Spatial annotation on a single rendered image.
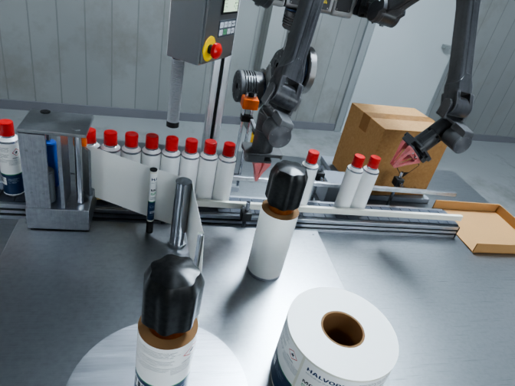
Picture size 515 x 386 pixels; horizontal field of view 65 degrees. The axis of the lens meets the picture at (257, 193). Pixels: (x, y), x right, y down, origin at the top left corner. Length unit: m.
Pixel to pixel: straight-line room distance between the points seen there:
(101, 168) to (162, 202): 0.18
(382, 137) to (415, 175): 0.26
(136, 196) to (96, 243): 0.15
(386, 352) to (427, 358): 0.33
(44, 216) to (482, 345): 1.12
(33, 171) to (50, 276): 0.24
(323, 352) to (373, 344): 0.10
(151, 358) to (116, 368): 0.18
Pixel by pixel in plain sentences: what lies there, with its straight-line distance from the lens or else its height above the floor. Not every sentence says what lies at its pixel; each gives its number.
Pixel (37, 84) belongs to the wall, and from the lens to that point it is 3.93.
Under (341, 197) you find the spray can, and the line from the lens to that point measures 1.31.
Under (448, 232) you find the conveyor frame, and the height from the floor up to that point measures 0.85.
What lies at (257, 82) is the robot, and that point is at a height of 0.94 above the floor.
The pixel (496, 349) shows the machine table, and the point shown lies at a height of 0.83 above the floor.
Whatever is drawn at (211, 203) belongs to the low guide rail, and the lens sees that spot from 1.18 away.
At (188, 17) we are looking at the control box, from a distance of 1.04.
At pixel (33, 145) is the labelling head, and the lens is 1.00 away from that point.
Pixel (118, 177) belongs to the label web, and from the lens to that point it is 1.08.
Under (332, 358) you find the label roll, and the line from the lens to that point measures 0.72.
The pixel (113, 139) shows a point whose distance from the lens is 1.12.
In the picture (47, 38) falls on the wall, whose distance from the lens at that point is 3.80.
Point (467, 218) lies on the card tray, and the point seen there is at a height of 0.83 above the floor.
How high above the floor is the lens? 1.57
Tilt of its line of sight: 31 degrees down
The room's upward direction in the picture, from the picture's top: 13 degrees clockwise
